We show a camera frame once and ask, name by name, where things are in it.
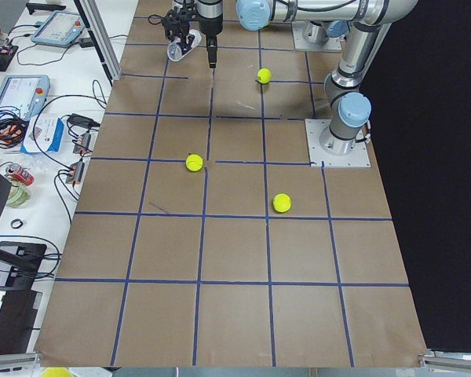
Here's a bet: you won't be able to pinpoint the brown paper table cover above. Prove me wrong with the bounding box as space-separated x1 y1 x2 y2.
35 1 425 368

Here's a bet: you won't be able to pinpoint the yellow ball bottom edge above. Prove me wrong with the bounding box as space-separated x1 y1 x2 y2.
40 367 72 377

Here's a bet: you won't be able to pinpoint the yellow tennis ball lower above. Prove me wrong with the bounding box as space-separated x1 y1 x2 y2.
272 192 292 214

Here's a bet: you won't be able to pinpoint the black flat panel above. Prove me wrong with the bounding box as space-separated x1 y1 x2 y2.
0 290 42 355

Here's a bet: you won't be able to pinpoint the yellow tennis ball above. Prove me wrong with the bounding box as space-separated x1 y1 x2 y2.
185 153 204 172
256 68 272 85
272 192 292 214

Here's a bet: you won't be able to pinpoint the lower teach pendant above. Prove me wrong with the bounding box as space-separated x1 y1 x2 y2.
0 75 50 121

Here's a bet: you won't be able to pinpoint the grey orange connector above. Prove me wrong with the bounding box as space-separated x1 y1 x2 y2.
73 132 92 156
65 160 85 185

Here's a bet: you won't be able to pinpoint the upper teach pendant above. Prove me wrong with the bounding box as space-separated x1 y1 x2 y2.
31 10 85 47

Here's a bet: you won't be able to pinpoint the aluminium frame post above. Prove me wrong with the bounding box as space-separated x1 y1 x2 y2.
74 0 122 86

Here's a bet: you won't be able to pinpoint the red soda can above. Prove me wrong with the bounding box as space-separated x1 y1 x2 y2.
6 163 35 186

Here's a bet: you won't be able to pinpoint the yellow tennis ball middle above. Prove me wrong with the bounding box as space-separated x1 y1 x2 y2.
185 153 204 172

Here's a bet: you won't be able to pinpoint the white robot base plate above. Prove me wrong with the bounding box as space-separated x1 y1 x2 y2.
305 119 371 168

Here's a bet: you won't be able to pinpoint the coiled black orange cables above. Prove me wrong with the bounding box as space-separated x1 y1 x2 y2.
0 108 29 148

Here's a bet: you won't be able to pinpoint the black power adapter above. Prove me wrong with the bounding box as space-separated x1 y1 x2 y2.
68 113 100 130

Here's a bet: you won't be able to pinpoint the blue white cardboard box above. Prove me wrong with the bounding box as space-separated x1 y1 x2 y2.
20 114 64 154

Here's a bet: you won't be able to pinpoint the clear tennis ball can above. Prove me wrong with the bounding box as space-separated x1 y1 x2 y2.
166 29 202 62

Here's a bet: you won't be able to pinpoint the lower grey orange connector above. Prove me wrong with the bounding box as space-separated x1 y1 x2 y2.
65 160 85 185

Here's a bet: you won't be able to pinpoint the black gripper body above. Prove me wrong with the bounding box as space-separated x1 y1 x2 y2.
197 0 223 37
161 1 197 43

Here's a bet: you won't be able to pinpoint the black docking device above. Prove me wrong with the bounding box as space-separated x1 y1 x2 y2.
0 241 47 291

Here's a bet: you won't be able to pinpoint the teach pendant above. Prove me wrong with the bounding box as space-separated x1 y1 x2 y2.
0 75 50 121
31 10 85 47

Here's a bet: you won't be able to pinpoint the yellow tennis ball upper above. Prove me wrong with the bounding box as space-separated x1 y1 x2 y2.
256 68 272 85

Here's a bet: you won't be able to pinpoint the green tape roll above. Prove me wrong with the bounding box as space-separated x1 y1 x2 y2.
5 181 31 208

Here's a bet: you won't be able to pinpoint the upper grey orange connector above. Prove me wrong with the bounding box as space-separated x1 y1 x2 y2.
73 132 92 156

